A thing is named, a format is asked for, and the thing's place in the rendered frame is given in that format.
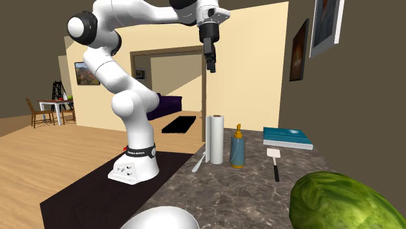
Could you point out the brown wooden chair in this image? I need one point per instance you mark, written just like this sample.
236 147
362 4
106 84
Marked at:
68 112
35 111

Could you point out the dark robot stand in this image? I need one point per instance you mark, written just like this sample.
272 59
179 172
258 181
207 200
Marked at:
95 196

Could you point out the black tripod stand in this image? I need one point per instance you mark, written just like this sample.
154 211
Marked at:
58 90

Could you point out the brown door frame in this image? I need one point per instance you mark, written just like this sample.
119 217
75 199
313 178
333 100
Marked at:
168 50

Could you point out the white framed wall picture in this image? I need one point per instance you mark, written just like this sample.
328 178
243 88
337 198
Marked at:
326 22

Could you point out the purple sofa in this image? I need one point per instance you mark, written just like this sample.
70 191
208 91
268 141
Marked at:
168 104

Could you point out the white paper towel roll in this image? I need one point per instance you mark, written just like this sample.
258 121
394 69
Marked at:
217 139

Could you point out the landscape wall picture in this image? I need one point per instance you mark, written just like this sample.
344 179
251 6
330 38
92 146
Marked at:
85 74

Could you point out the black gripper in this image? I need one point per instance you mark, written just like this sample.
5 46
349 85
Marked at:
209 33

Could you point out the small grey wall picture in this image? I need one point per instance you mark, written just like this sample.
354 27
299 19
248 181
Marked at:
140 74

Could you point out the blue bottle with yellow pump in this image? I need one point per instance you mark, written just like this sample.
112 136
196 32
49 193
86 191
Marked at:
237 150

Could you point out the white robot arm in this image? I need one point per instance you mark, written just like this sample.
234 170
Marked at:
133 95

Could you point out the white dining table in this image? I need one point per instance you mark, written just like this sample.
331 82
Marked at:
55 102

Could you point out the teal book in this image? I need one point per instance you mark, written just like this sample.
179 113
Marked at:
284 136

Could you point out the white knife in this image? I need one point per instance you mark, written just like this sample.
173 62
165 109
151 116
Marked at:
198 163

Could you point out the dark brown wall picture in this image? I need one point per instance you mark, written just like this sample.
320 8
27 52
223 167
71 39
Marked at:
299 50

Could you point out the white round object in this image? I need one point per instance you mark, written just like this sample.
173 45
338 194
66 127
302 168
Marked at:
160 218

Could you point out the green lettuce head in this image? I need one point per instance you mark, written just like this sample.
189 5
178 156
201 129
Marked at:
336 203

